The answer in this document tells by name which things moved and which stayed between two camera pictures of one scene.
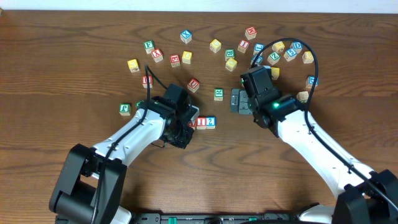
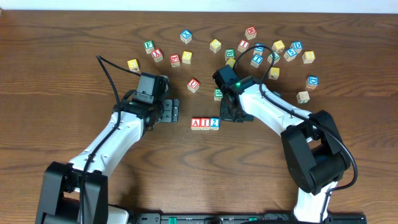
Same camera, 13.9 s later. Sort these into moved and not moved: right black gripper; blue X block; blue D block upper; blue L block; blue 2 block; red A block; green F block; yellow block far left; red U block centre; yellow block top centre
Moved: right black gripper; blue 2 block; red A block
Not moved: yellow block top centre; blue L block; green F block; blue X block; blue D block upper; red U block centre; yellow block far left
